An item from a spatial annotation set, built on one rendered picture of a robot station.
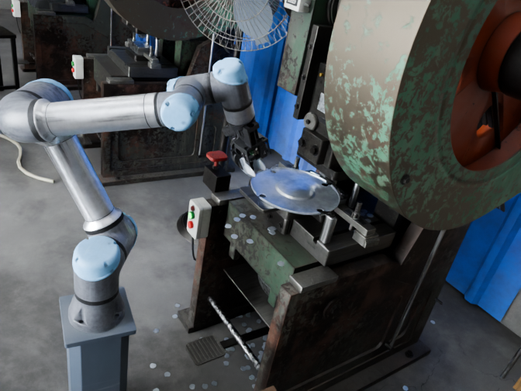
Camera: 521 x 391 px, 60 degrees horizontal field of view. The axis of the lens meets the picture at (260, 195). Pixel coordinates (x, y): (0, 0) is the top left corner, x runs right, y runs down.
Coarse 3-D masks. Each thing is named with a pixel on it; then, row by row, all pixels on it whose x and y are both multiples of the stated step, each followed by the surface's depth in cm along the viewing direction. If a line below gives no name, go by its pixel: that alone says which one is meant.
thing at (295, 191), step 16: (256, 176) 147; (272, 176) 149; (288, 176) 151; (304, 176) 153; (256, 192) 136; (272, 192) 139; (288, 192) 140; (304, 192) 142; (320, 192) 145; (336, 192) 147; (288, 208) 133; (304, 208) 134; (320, 208) 136
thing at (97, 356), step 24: (120, 288) 139; (72, 336) 120; (96, 336) 121; (120, 336) 124; (72, 360) 126; (96, 360) 127; (120, 360) 131; (72, 384) 131; (96, 384) 132; (120, 384) 137
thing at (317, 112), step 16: (320, 64) 132; (320, 80) 133; (320, 96) 134; (320, 112) 135; (304, 128) 138; (320, 128) 136; (304, 144) 138; (320, 144) 132; (320, 160) 135; (336, 160) 135
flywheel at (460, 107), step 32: (512, 0) 89; (480, 32) 88; (512, 32) 89; (480, 64) 93; (512, 64) 88; (480, 96) 100; (512, 96) 94; (480, 128) 114; (512, 128) 117; (480, 160) 115
